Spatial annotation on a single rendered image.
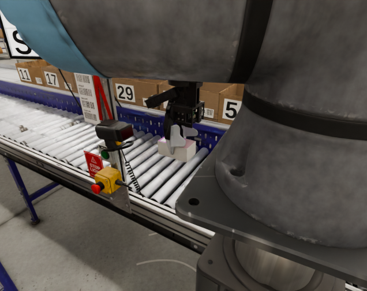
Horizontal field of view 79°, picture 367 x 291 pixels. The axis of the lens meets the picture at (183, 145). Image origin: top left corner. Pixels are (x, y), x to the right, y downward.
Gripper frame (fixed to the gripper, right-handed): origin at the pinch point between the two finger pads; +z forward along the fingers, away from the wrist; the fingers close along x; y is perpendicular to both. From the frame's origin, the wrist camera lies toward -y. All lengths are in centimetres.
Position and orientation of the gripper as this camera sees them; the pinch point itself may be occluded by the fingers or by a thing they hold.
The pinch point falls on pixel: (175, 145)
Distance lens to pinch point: 67.2
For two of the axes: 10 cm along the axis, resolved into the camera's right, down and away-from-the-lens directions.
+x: 5.0, -4.2, 7.6
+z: 0.0, 8.8, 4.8
